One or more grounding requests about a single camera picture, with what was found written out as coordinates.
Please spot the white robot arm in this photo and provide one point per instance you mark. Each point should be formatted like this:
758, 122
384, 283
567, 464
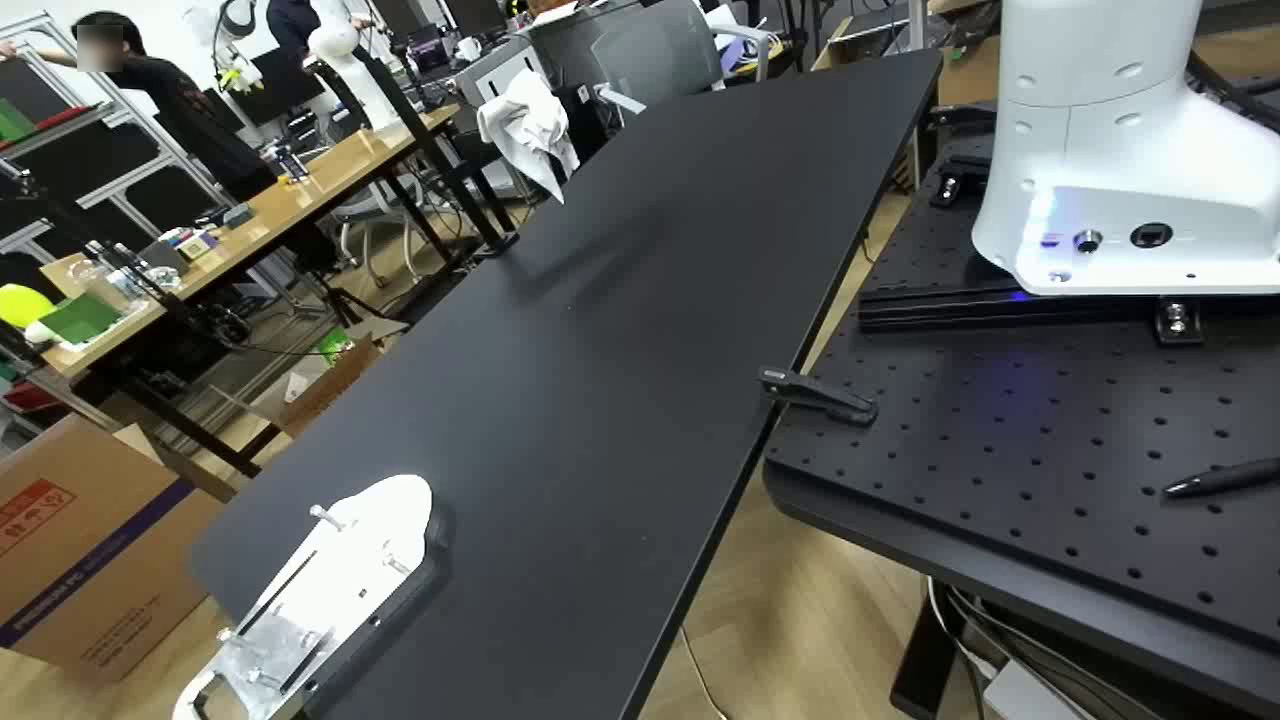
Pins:
1106, 133

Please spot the white patterned cloth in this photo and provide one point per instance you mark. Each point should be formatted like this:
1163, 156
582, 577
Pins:
525, 133

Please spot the black clamp lever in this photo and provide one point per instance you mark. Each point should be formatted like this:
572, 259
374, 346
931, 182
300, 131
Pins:
816, 398

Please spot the small green floor item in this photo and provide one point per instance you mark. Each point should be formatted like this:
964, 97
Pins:
332, 346

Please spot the gray office chair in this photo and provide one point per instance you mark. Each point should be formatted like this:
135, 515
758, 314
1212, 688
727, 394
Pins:
642, 54

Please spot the small open cardboard box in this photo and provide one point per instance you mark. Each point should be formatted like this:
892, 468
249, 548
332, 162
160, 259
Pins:
325, 384

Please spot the long wooden desk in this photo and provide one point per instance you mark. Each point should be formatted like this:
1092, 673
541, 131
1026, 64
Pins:
265, 221

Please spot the black perforated breadboard platform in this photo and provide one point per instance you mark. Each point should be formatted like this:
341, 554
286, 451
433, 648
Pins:
1043, 452

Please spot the person in black clothes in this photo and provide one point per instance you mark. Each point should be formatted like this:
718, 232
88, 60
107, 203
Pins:
185, 113

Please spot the green flat box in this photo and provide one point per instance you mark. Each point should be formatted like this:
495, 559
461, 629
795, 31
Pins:
80, 322

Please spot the metal shelf rack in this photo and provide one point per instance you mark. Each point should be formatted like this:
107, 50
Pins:
92, 162

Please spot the large cardboard box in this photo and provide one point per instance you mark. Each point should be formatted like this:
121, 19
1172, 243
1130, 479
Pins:
80, 535

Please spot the black pen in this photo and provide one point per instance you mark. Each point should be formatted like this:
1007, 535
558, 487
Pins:
1221, 479

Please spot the black aluminium rail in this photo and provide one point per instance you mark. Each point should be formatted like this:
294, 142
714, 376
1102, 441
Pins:
932, 310

